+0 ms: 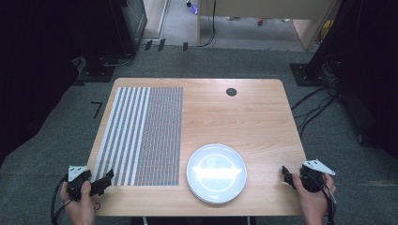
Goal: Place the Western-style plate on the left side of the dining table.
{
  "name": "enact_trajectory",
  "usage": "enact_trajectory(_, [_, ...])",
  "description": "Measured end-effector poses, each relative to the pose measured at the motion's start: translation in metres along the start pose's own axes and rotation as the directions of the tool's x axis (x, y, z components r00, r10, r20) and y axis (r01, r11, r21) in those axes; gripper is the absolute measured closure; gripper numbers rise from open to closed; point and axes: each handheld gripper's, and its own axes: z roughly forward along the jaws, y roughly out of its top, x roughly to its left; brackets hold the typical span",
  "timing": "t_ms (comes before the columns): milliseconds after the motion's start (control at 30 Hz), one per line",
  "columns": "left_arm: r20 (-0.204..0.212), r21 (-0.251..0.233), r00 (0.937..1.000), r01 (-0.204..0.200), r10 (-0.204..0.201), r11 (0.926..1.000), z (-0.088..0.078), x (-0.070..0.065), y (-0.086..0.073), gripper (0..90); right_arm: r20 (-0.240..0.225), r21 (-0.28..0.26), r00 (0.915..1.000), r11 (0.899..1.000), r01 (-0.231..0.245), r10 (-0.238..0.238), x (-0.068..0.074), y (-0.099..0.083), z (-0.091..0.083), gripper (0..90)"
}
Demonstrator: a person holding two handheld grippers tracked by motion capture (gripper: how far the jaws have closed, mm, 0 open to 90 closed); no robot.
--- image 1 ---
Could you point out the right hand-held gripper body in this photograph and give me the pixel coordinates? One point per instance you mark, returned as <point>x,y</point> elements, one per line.
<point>313,178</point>

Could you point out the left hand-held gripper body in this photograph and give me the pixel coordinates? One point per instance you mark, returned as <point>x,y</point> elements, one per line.
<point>75,178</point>

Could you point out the person's left hand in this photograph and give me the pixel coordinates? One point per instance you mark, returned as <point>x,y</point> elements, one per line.
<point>79,211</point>

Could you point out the person's right hand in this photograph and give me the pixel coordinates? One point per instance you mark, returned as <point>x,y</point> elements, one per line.
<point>314,206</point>

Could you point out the striped woven placemat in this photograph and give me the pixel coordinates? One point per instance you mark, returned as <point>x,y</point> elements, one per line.
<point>150,134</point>

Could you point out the white round plate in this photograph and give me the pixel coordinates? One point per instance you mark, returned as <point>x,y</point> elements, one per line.
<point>216,173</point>

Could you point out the black stand base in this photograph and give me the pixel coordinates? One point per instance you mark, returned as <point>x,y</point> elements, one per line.
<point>305,75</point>
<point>95,74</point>

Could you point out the black curtain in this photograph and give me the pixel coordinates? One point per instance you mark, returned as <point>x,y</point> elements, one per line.
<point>37,78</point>
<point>369,72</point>

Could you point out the yellow object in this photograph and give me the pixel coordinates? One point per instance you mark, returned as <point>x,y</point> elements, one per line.
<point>326,30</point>

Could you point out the small red object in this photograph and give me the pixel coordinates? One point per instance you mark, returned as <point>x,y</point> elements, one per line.
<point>260,21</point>

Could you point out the dark glass cabinet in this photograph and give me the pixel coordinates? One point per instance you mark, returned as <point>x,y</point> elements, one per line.
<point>135,18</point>

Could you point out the light wooden desk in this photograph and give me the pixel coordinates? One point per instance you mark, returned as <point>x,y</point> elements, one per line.
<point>266,7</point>

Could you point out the purple object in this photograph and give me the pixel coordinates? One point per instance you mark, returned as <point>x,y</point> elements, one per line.
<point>193,8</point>

